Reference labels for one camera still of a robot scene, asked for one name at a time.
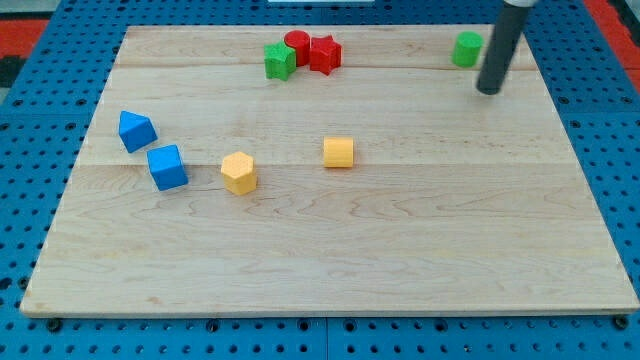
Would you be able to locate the red star block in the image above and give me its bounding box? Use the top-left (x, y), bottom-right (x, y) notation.
top-left (309, 35), bottom-right (342, 75)

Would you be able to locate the blue triangular prism block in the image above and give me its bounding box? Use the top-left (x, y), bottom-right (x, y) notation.
top-left (118, 110), bottom-right (157, 153)

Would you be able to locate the light wooden board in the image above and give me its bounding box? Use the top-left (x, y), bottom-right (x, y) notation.
top-left (21, 25), bottom-right (639, 318)

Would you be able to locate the green star block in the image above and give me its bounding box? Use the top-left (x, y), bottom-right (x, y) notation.
top-left (264, 41), bottom-right (297, 81)

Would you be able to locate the green cylinder block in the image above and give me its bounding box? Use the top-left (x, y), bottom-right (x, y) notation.
top-left (451, 31), bottom-right (484, 68)

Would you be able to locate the red cylinder block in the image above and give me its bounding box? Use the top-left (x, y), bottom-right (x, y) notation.
top-left (284, 30), bottom-right (311, 67)

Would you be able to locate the yellow rounded block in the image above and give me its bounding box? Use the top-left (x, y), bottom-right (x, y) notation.
top-left (323, 137), bottom-right (354, 168)

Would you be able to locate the yellow hexagon block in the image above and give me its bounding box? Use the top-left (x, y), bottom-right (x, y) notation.
top-left (221, 151), bottom-right (258, 195)

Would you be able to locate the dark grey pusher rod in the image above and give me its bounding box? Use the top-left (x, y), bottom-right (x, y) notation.
top-left (476, 0), bottom-right (537, 95)

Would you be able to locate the blue cube block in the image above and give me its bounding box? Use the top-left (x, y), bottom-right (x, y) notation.
top-left (147, 144), bottom-right (188, 191)

